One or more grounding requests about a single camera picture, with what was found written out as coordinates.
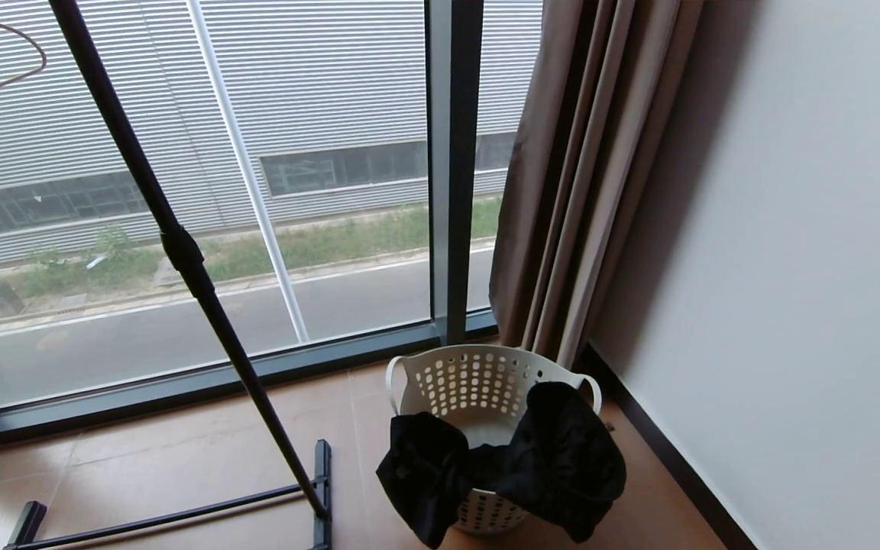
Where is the white laundry basket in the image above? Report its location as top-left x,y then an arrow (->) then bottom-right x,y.
385,344 -> 603,535

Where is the heap of clothes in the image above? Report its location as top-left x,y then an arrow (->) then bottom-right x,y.
376,380 -> 628,549

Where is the black clothes rack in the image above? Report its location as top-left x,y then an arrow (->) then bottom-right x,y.
3,0 -> 334,550

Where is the brown curtain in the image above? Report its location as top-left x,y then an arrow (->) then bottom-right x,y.
488,0 -> 704,369

